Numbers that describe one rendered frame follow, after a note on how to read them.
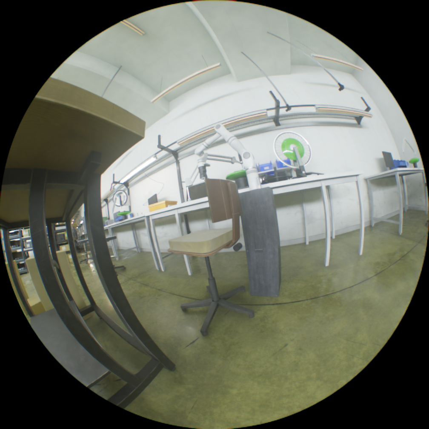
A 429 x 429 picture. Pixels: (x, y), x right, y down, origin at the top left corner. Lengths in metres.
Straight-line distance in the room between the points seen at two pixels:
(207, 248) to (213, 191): 0.27
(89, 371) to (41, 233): 0.52
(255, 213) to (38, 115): 1.00
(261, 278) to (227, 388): 0.80
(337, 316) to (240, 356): 0.62
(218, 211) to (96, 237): 0.48
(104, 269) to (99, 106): 0.39
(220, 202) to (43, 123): 0.64
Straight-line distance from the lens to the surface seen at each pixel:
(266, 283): 1.05
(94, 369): 0.69
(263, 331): 0.90
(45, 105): 0.27
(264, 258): 0.95
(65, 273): 1.41
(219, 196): 0.59
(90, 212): 0.41
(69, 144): 0.33
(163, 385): 0.84
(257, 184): 0.96
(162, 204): 1.79
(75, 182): 0.43
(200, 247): 0.62
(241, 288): 1.17
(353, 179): 1.62
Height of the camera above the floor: 0.74
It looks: 1 degrees down
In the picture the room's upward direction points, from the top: 10 degrees counter-clockwise
